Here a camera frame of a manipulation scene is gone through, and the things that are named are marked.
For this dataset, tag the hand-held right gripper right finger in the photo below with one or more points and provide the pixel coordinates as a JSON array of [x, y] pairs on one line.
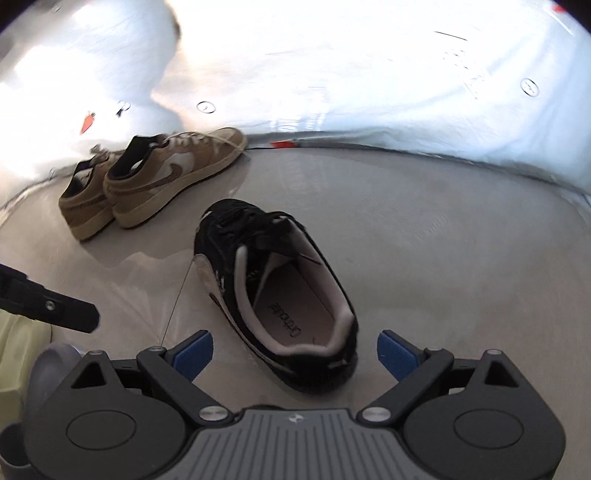
[[396, 357]]

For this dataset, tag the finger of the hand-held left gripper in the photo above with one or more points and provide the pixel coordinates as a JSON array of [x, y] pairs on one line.
[[51, 304]]

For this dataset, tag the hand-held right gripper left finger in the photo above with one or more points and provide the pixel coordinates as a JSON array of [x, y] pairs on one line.
[[196, 354]]

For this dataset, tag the light green slide sandal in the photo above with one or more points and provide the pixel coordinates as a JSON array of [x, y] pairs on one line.
[[16, 350]]

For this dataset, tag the dark grey slide sandal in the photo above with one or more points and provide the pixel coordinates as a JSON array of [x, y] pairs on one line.
[[11, 445], [51, 369]]

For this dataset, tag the black and tan sneaker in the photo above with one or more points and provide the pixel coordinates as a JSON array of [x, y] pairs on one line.
[[277, 304]]

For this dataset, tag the brown suede sneaker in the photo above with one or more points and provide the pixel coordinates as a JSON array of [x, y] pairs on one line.
[[157, 184], [83, 203]]

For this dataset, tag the white printed bed sheet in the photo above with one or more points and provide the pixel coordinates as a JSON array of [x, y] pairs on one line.
[[346, 64]]

